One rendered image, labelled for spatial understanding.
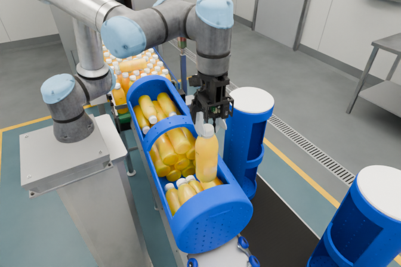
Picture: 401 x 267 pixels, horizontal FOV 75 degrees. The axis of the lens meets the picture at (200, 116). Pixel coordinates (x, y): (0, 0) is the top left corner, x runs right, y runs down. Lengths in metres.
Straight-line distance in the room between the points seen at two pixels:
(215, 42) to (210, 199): 0.49
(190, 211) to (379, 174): 0.87
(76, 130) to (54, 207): 1.55
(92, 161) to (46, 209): 1.62
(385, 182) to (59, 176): 1.28
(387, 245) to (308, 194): 1.23
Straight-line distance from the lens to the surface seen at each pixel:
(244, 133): 1.60
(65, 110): 1.06
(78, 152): 1.07
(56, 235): 2.43
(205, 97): 0.62
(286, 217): 2.16
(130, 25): 0.51
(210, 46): 0.55
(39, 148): 1.16
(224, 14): 0.53
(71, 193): 1.21
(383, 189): 1.33
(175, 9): 0.59
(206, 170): 0.81
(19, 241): 2.53
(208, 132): 0.72
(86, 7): 0.61
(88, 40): 0.98
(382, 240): 1.37
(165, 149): 1.10
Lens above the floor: 1.92
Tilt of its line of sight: 38 degrees down
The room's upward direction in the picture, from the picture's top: straight up
